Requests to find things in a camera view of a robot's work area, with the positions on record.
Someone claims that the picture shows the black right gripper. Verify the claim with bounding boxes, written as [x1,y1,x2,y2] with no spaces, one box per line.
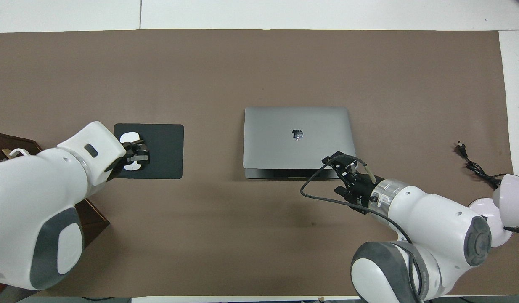
[322,151,376,211]

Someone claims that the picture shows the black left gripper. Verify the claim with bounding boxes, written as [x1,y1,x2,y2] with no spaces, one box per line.
[105,143,151,181]

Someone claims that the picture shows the silver laptop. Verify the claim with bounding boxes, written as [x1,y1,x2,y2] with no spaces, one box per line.
[243,106,357,179]

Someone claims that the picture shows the white computer mouse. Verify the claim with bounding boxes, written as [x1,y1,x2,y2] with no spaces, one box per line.
[119,132,143,171]

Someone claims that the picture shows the black mouse pad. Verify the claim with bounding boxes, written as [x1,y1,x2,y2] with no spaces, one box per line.
[113,123,185,180]

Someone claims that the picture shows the brown table mat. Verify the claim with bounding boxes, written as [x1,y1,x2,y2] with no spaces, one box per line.
[0,29,514,297]

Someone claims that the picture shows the dark brown wooden box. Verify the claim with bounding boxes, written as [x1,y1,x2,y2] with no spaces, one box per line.
[0,131,110,249]

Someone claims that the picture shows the white desk lamp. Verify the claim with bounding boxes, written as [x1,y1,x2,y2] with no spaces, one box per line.
[468,174,519,248]

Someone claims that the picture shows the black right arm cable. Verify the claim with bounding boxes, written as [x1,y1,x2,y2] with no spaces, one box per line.
[300,155,426,301]

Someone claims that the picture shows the black lamp power cable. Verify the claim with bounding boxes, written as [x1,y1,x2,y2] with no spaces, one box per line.
[456,142,503,189]

